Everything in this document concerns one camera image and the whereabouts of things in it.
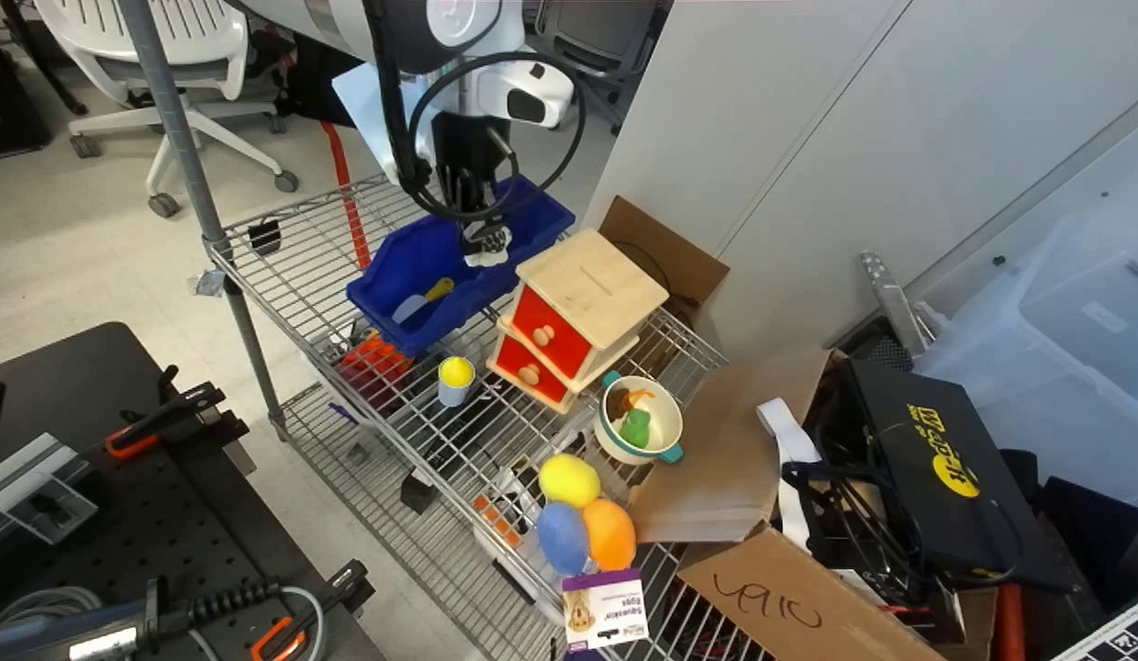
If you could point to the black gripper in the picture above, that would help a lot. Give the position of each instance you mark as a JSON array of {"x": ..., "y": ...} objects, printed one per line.
[{"x": 472, "y": 151}]

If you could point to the small tortoise doll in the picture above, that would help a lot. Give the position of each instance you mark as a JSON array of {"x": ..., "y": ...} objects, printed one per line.
[{"x": 491, "y": 254}]

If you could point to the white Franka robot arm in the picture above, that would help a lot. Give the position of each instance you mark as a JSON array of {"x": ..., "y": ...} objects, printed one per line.
[{"x": 491, "y": 75}]

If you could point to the blue plastic box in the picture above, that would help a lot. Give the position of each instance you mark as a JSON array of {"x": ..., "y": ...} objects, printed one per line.
[{"x": 409, "y": 262}]

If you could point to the large wooden red-front box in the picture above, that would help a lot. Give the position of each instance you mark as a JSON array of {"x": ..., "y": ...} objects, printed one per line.
[{"x": 594, "y": 287}]

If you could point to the brown cardboard box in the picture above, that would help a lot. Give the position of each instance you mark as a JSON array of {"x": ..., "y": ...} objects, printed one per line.
[{"x": 728, "y": 455}]

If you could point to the white yellow toy brush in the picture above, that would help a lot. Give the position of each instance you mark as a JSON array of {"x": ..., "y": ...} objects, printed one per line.
[{"x": 421, "y": 302}]

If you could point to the pale wrist-mounted plate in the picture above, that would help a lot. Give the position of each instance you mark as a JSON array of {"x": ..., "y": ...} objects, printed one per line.
[{"x": 373, "y": 115}]

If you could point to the yellow-topped toy bottle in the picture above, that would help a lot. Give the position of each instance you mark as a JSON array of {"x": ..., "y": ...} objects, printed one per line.
[{"x": 457, "y": 375}]

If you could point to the flat brown cardboard piece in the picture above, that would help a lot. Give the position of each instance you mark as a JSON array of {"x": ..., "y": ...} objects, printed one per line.
[{"x": 665, "y": 253}]

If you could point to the red toy block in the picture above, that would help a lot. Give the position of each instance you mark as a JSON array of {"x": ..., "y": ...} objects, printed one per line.
[{"x": 373, "y": 366}]

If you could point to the black backpack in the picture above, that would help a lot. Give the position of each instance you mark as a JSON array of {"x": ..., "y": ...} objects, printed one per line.
[{"x": 311, "y": 86}]

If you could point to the small black clip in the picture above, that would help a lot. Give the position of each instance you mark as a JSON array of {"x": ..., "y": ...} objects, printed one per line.
[{"x": 264, "y": 238}]

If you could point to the green toy piece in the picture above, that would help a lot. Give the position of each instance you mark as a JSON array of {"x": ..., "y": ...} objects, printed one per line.
[{"x": 632, "y": 426}]

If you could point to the yellow soft ball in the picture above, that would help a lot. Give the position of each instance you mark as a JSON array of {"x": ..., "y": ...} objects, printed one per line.
[{"x": 569, "y": 481}]

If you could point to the black rack caster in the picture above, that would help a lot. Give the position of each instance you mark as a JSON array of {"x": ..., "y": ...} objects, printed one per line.
[{"x": 421, "y": 495}]

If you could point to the blue soft ball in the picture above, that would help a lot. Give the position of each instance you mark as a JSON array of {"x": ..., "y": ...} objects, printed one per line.
[{"x": 559, "y": 537}]

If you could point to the white office chair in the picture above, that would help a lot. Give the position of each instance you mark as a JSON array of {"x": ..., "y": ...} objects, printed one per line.
[{"x": 203, "y": 40}]

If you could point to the orange soft ball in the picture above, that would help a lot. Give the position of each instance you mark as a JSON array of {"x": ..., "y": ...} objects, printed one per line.
[{"x": 612, "y": 535}]

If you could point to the black orange clamp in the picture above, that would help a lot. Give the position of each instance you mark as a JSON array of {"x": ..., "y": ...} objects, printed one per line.
[
  {"x": 224, "y": 604},
  {"x": 167, "y": 424}
]

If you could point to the white purple package card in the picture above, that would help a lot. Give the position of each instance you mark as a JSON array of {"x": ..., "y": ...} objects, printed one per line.
[{"x": 608, "y": 611}]

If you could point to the black perforated table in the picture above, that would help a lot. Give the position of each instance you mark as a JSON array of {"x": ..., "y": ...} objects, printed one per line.
[{"x": 130, "y": 526}]

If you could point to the black bag yellow logo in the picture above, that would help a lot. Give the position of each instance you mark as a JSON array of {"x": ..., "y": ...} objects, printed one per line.
[{"x": 939, "y": 463}]

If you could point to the aluminium extrusion bar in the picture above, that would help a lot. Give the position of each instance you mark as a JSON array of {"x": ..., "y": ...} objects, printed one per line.
[{"x": 31, "y": 479}]

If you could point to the clear plastic storage bin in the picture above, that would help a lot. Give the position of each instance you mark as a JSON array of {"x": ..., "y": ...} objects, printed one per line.
[{"x": 1059, "y": 354}]

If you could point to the white keyboard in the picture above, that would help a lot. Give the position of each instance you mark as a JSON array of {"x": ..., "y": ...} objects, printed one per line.
[{"x": 1115, "y": 638}]

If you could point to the black metal frame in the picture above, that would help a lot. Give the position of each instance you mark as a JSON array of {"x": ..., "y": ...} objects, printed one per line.
[{"x": 851, "y": 537}]

